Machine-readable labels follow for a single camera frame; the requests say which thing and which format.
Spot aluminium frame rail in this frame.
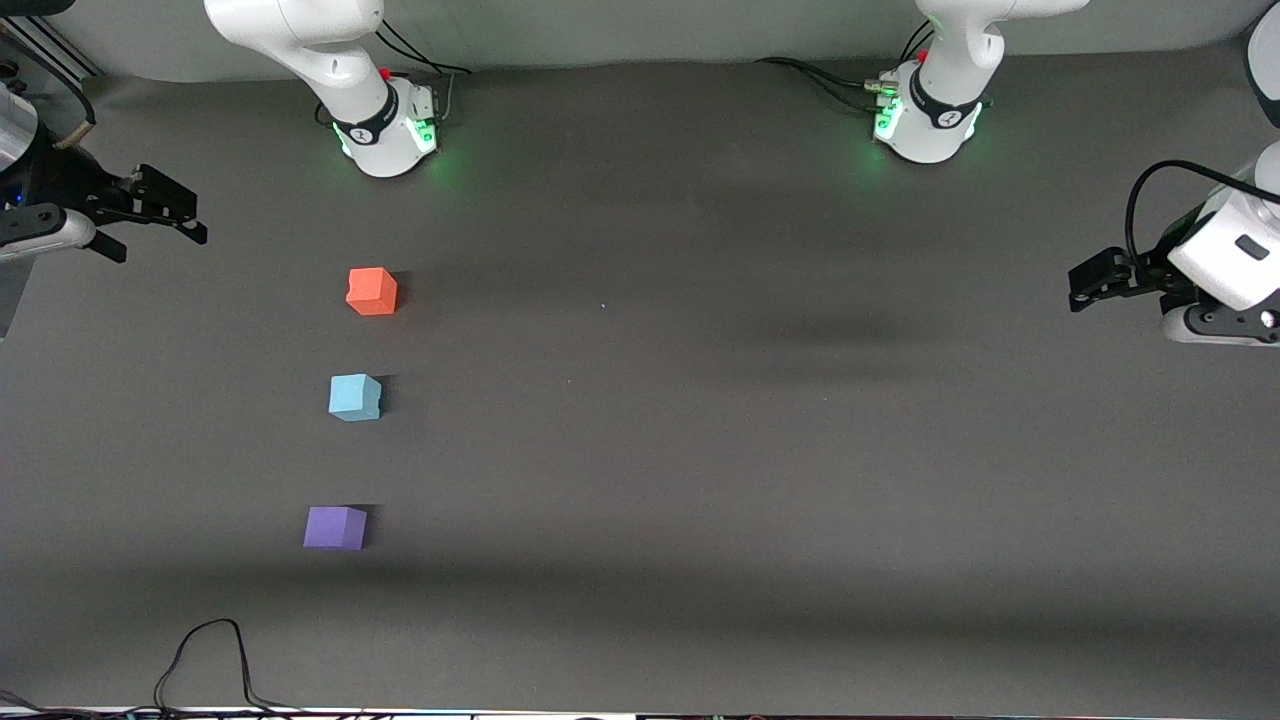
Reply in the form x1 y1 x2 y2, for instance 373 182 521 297
0 14 104 82

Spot dark grey table mat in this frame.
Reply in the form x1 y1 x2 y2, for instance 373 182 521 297
0 38 1280 717

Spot purple foam block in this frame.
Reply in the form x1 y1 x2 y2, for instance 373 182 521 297
303 506 368 551

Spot thin black looped cable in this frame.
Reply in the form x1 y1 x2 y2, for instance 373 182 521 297
0 618 381 720

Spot light blue foam block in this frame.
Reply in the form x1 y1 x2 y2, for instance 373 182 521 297
327 373 384 423

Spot orange foam block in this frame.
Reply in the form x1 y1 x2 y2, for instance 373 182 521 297
345 267 399 317

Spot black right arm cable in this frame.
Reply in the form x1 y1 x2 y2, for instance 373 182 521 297
0 28 99 153

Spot black right base cables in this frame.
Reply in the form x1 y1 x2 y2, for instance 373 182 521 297
315 14 473 127

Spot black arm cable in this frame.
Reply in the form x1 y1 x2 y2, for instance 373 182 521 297
1124 159 1280 273
0 28 99 153

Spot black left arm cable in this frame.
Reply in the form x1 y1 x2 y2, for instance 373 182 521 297
1124 159 1280 273

